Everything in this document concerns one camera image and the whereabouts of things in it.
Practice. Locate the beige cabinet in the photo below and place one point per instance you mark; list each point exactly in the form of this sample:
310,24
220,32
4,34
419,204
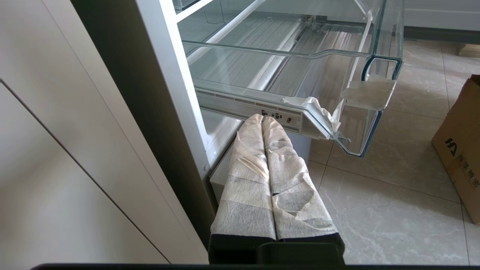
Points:
63,157

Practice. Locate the brown cardboard box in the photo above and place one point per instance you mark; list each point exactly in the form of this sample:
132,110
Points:
460,150

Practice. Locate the white fridge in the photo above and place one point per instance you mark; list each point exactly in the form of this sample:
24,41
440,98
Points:
176,86

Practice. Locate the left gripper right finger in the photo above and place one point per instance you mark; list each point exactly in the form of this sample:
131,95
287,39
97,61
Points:
296,202

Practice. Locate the clear plastic fridge drawer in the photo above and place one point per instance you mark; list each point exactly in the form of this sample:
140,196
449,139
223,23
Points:
300,63

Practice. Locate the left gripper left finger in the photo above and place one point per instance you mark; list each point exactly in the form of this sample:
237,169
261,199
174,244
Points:
243,195

